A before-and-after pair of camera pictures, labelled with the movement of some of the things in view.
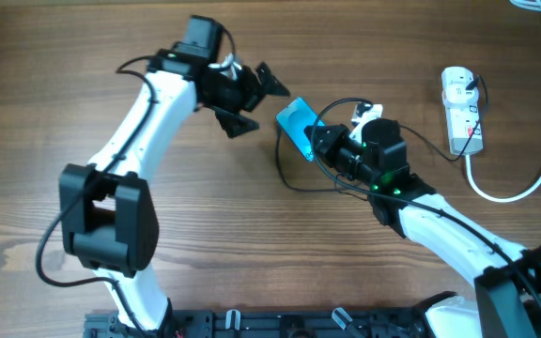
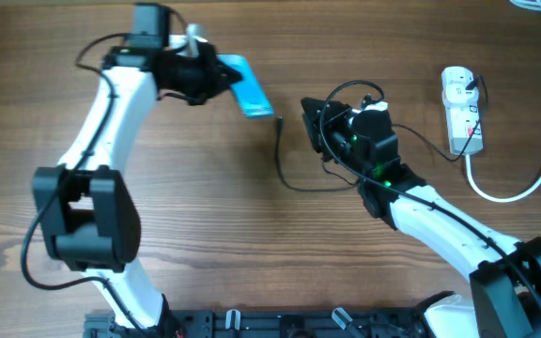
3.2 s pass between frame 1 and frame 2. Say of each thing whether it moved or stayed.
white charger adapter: stayed
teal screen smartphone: moved
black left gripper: moved
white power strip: stayed
